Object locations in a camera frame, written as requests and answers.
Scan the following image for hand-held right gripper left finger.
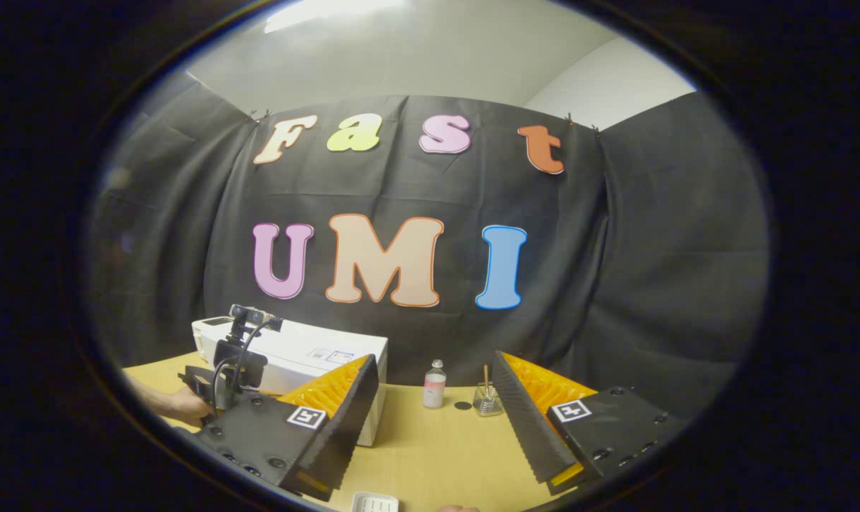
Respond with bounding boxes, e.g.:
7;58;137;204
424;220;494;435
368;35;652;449
195;353;380;502

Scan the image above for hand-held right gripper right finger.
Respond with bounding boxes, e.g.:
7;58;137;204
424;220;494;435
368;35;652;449
492;350;687;496

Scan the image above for white microwave oven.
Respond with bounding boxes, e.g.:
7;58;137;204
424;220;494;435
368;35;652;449
217;320;389;447

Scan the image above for white toaster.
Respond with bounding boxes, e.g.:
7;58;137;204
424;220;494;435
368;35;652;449
192;316;235;363

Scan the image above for clear glass jar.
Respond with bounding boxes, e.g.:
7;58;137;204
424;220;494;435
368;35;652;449
473;383;504;417

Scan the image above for white rectangular plate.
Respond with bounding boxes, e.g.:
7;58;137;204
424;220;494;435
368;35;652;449
350;491;400;512

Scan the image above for small bottle with pink label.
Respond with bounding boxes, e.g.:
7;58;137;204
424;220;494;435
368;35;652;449
422;359;447;410

